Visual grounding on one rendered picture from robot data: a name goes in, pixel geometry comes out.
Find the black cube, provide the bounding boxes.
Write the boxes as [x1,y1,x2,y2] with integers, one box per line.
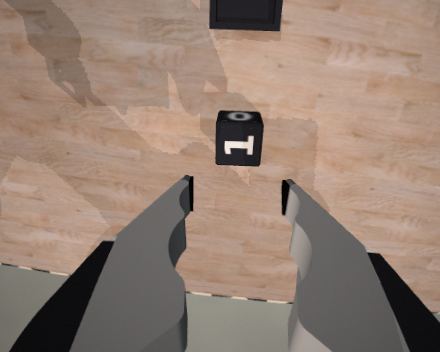
[215,110,264,167]

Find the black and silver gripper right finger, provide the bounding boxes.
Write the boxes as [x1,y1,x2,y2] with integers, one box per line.
[281,179,440,352]

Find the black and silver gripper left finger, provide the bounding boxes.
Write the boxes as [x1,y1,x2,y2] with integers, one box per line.
[9,175,194,352]

